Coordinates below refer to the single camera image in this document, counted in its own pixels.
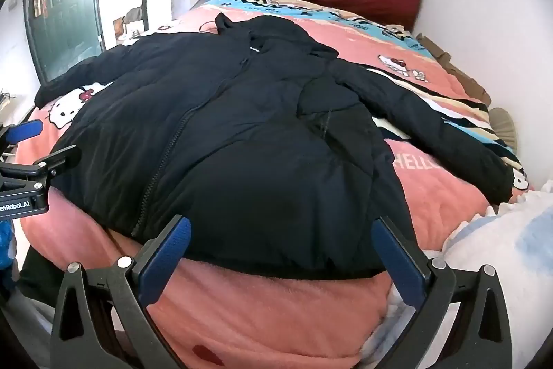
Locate white and blue fluffy cloth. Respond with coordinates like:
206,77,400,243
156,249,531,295
363,183,553,369

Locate blue patterned cloth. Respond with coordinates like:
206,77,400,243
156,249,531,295
0,218,18,271

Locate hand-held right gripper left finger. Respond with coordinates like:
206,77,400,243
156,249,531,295
49,214,192,369

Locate black puffer jacket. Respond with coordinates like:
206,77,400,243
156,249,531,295
34,12,516,281

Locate dark cloth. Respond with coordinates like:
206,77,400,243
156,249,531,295
17,246,65,306

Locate brown cardboard pieces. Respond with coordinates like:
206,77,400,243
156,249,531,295
417,33,493,106

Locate beige round fan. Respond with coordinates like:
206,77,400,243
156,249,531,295
490,107,519,150

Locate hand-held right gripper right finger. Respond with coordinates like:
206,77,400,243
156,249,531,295
371,216,513,369

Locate green panelled door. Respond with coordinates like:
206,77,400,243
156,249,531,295
24,0,106,86

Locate pink cartoon cat printed blanket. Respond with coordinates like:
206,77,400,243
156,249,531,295
15,0,530,369

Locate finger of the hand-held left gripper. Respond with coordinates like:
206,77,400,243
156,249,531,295
0,122,44,146
31,144,82,180

